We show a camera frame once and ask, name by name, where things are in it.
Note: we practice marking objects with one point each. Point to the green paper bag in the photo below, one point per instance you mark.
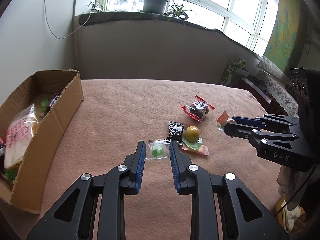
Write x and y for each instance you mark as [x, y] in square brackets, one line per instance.
[234, 70]

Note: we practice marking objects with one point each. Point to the black patterned candy packet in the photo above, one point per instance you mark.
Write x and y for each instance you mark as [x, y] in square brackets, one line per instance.
[175, 130]

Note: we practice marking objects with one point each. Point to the white lace cloth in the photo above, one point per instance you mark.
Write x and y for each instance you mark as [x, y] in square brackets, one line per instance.
[279, 93]

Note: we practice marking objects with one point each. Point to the brown ball candy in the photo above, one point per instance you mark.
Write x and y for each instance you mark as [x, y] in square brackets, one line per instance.
[223, 120]

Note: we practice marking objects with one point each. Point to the pink candy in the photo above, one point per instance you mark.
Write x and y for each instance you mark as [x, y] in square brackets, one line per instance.
[203, 150]

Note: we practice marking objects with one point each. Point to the pink table cloth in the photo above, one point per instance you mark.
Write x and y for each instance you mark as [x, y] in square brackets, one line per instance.
[116, 114]

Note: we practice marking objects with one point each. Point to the cardboard box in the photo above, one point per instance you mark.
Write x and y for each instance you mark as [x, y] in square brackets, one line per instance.
[27, 190]

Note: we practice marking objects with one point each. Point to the clear green candy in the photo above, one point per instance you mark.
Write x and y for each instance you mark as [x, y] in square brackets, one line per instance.
[157, 149]

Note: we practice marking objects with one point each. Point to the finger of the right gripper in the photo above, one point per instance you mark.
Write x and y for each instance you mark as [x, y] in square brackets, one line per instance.
[249, 122]
[244, 132]

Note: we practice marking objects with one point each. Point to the packaged toast bread slice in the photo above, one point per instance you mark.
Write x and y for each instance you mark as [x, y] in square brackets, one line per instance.
[20, 132]

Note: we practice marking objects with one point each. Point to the window frame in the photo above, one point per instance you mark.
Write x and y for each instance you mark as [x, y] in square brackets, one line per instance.
[248, 22]

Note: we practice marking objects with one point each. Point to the small spider plant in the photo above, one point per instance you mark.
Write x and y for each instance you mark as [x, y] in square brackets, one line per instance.
[177, 12]

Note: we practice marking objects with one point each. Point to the red date snack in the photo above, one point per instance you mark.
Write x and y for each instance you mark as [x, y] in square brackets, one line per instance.
[197, 109]

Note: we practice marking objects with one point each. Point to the yellow ball candy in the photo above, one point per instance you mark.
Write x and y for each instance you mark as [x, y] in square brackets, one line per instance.
[192, 134]

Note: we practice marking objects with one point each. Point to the landscape painting scroll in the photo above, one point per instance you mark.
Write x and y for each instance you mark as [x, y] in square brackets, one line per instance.
[286, 44]

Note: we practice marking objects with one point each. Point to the light green candy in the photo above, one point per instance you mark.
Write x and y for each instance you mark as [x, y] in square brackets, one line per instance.
[45, 106]

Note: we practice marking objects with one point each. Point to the white gloved hand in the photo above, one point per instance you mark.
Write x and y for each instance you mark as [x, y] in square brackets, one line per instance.
[289, 182]

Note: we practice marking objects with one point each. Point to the dark green candy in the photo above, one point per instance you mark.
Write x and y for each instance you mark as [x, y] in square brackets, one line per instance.
[10, 174]

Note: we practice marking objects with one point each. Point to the snickers bar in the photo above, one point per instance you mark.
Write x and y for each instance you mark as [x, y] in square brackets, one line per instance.
[54, 99]

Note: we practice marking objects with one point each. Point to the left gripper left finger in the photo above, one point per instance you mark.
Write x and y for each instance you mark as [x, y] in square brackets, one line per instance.
[94, 201]

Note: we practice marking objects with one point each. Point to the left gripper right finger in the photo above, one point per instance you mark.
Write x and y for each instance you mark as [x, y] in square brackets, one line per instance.
[221, 205]

